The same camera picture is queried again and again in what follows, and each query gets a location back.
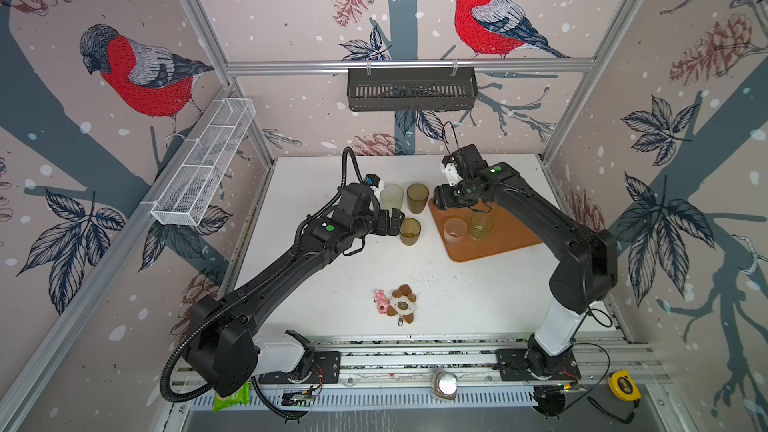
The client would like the tall brown textured glass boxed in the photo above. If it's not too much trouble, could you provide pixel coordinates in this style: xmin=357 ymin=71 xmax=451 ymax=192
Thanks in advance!
xmin=406 ymin=183 xmax=430 ymax=214

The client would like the bright green clear glass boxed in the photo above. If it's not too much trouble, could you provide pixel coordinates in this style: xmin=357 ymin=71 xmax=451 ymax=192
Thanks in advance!
xmin=468 ymin=212 xmax=495 ymax=241

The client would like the pink textured glass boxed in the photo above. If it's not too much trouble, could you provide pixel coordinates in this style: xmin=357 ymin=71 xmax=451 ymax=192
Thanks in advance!
xmin=442 ymin=217 xmax=468 ymax=245

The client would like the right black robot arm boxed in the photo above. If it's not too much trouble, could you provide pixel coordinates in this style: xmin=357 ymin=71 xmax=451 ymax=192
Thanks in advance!
xmin=434 ymin=144 xmax=618 ymax=379

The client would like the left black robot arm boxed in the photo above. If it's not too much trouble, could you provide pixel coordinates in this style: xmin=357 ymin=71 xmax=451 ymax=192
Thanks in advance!
xmin=160 ymin=174 xmax=404 ymax=403

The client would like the brown plastic tray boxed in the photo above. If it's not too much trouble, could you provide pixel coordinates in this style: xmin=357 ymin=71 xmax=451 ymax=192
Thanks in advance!
xmin=428 ymin=199 xmax=542 ymax=263

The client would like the short brown textured glass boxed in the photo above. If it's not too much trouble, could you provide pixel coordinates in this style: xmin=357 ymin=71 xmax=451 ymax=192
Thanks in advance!
xmin=399 ymin=217 xmax=422 ymax=246

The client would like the tall pale green glass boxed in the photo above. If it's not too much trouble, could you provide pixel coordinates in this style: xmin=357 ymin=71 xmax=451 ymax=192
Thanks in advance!
xmin=380 ymin=183 xmax=404 ymax=211

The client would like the pink small toy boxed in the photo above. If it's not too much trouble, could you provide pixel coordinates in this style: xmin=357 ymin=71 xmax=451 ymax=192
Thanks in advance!
xmin=375 ymin=290 xmax=390 ymax=315

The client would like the silver round knob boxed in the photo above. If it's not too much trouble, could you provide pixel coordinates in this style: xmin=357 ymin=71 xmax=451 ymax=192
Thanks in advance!
xmin=432 ymin=370 xmax=458 ymax=401

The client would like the green snack packet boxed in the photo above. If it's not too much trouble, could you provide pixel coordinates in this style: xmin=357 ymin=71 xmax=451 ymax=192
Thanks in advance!
xmin=213 ymin=381 xmax=251 ymax=413

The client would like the yellow tape measure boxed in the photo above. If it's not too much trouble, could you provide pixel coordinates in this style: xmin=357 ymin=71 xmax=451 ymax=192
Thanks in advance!
xmin=608 ymin=370 xmax=642 ymax=403

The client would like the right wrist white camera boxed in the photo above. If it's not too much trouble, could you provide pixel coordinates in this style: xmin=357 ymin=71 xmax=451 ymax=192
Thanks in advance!
xmin=441 ymin=155 xmax=462 ymax=187

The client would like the brown flower plush keychain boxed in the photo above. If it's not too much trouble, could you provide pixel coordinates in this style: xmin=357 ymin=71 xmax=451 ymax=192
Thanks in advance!
xmin=385 ymin=284 xmax=417 ymax=327

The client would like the black hanging wire basket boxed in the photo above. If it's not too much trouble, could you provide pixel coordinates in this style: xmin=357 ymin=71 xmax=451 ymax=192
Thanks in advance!
xmin=347 ymin=67 xmax=478 ymax=112

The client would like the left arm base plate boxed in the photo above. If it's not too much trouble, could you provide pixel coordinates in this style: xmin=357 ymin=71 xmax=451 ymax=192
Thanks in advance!
xmin=258 ymin=351 xmax=341 ymax=385

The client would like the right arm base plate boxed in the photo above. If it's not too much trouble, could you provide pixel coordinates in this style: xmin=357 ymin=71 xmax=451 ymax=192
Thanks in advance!
xmin=494 ymin=348 xmax=581 ymax=382

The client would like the white mesh wall shelf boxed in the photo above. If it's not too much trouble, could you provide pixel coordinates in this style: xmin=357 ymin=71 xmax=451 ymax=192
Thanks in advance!
xmin=152 ymin=98 xmax=255 ymax=227

